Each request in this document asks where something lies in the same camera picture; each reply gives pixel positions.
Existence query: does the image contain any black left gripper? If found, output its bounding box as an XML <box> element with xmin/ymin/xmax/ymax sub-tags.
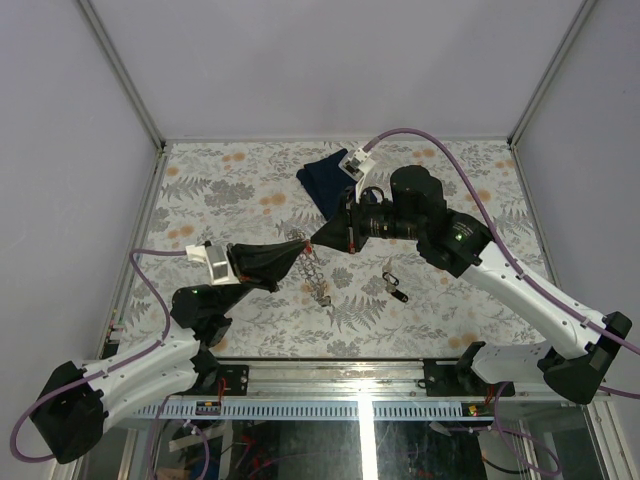
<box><xmin>214</xmin><ymin>239</ymin><xmax>307</xmax><ymax>319</ymax></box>

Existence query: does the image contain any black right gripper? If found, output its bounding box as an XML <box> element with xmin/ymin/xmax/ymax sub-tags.
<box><xmin>311</xmin><ymin>184</ymin><xmax>423</xmax><ymax>253</ymax></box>

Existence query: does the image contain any steel disc with keyrings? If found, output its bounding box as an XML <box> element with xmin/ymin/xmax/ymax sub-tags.
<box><xmin>286</xmin><ymin>229</ymin><xmax>332</xmax><ymax>308</ymax></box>

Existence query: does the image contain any silver key black tag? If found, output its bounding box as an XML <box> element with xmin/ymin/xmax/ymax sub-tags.
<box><xmin>382</xmin><ymin>260</ymin><xmax>408</xmax><ymax>303</ymax></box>

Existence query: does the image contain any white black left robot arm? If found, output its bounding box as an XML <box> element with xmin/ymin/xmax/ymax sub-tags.
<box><xmin>28</xmin><ymin>239</ymin><xmax>309</xmax><ymax>464</ymax></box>

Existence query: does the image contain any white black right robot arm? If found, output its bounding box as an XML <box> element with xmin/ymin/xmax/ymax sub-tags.
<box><xmin>311</xmin><ymin>165</ymin><xmax>632</xmax><ymax>405</ymax></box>

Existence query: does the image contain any dark blue folded cloth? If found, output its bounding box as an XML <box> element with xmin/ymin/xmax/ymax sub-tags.
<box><xmin>296</xmin><ymin>149</ymin><xmax>356</xmax><ymax>220</ymax></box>

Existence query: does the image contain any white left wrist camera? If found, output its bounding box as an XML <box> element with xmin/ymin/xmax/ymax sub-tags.
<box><xmin>185</xmin><ymin>241</ymin><xmax>240</xmax><ymax>286</ymax></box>

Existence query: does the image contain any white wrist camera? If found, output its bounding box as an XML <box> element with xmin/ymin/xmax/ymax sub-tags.
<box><xmin>338</xmin><ymin>147</ymin><xmax>376</xmax><ymax>203</ymax></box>
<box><xmin>185</xmin><ymin>241</ymin><xmax>240</xmax><ymax>286</ymax></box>

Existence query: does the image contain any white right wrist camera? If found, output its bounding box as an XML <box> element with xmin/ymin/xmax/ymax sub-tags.
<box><xmin>338</xmin><ymin>147</ymin><xmax>376</xmax><ymax>203</ymax></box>

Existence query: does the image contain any white slotted cable duct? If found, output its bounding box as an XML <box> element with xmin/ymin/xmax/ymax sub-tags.
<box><xmin>134</xmin><ymin>399</ymin><xmax>464</xmax><ymax>421</ymax></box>

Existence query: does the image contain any aluminium mounting rail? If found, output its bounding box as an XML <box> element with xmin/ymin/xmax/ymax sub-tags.
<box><xmin>124</xmin><ymin>357</ymin><xmax>614</xmax><ymax>401</ymax></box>

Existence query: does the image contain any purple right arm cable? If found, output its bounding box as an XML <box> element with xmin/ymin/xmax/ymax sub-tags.
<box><xmin>362</xmin><ymin>128</ymin><xmax>640</xmax><ymax>476</ymax></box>

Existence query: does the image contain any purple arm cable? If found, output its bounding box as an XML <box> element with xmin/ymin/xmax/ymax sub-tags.
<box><xmin>362</xmin><ymin>128</ymin><xmax>640</xmax><ymax>476</ymax></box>
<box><xmin>9</xmin><ymin>248</ymin><xmax>191</xmax><ymax>464</ymax></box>

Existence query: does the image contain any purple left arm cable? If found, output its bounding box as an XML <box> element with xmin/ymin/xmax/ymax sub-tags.
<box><xmin>9</xmin><ymin>248</ymin><xmax>191</xmax><ymax>464</ymax></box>

